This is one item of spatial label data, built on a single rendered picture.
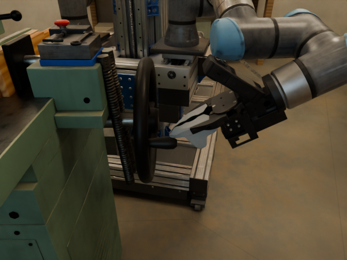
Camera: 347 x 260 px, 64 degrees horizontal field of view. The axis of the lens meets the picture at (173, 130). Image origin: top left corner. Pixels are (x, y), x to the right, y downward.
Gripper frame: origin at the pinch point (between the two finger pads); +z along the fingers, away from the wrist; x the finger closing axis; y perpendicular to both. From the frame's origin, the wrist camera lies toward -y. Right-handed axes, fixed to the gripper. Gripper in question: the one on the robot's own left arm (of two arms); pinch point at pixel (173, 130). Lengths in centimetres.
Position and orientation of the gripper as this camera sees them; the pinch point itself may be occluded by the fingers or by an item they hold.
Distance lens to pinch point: 53.5
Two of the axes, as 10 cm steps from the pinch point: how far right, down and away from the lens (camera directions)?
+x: 0.1, -5.3, 8.5
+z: -8.7, 4.2, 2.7
